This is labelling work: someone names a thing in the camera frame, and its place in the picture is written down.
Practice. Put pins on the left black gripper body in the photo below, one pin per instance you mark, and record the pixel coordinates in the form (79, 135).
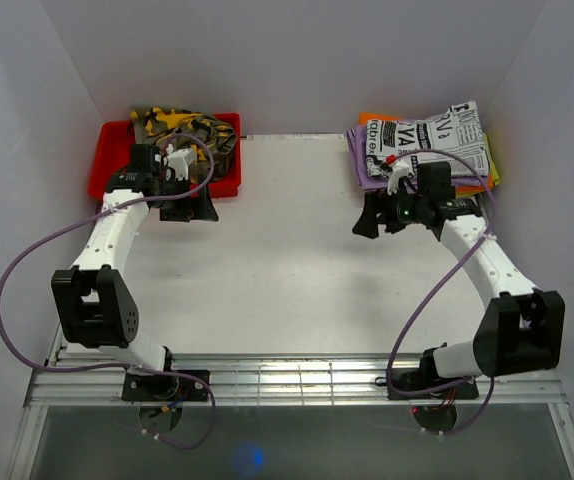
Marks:
(172, 188)

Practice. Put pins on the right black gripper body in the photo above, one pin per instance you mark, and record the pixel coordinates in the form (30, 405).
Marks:
(400, 210)

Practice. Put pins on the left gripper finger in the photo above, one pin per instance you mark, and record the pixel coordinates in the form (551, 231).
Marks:
(204, 209)
(175, 215)

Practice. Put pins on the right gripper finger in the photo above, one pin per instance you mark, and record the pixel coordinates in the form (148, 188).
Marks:
(371, 200)
(367, 225)

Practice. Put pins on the newspaper print trousers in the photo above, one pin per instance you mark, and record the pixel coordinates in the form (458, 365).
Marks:
(455, 136)

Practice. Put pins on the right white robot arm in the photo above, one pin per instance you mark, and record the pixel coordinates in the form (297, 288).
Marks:
(522, 328)

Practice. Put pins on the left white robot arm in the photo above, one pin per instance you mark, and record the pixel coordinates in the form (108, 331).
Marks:
(95, 307)

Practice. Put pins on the camouflage trousers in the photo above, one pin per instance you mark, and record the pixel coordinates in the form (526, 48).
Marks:
(171, 128)

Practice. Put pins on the folded purple trousers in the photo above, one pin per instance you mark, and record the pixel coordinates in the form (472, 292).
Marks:
(357, 139)

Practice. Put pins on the folded orange trousers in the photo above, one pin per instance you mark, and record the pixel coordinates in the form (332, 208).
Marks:
(471, 185)

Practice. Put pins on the red plastic bin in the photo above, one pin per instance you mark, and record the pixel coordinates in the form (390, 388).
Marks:
(113, 148)

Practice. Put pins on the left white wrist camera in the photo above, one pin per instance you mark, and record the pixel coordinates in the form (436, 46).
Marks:
(178, 162)

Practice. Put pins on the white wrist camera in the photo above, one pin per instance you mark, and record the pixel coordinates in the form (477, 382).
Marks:
(396, 170)
(178, 162)

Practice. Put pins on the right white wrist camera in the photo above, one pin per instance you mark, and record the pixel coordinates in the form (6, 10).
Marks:
(396, 170)

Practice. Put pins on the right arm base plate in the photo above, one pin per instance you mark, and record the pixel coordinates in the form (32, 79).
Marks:
(414, 384)

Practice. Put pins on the aluminium mounting rail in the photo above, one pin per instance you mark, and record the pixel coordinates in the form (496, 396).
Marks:
(262, 381)

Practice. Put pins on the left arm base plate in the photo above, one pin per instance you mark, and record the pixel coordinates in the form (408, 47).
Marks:
(194, 386)

